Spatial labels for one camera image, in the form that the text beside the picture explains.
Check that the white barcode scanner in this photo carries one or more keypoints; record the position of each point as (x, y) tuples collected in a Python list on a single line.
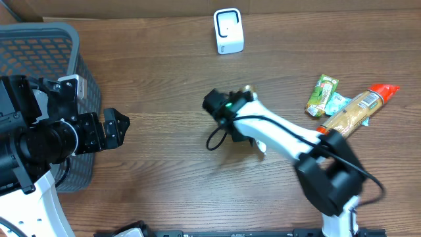
[(228, 31)]

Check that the orange spaghetti packet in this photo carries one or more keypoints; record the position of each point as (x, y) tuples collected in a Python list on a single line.
[(364, 107)]

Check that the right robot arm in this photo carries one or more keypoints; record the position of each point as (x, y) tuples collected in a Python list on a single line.
[(329, 172)]

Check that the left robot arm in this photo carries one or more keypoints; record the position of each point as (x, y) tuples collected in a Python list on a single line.
[(41, 126)]

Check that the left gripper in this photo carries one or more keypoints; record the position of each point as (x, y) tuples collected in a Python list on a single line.
[(99, 132)]

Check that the green snack packet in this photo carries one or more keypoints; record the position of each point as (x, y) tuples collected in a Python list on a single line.
[(320, 96)]

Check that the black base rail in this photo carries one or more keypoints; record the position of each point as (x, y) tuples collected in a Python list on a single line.
[(139, 228)]

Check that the teal packet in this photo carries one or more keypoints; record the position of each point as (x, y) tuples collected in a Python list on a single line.
[(335, 108)]

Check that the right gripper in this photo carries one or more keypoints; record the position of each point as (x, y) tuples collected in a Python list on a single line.
[(214, 103)]

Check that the white tube with gold cap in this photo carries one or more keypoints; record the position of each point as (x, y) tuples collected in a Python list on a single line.
[(250, 88)]

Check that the grey plastic shopping basket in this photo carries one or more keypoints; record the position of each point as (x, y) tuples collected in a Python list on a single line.
[(50, 51)]

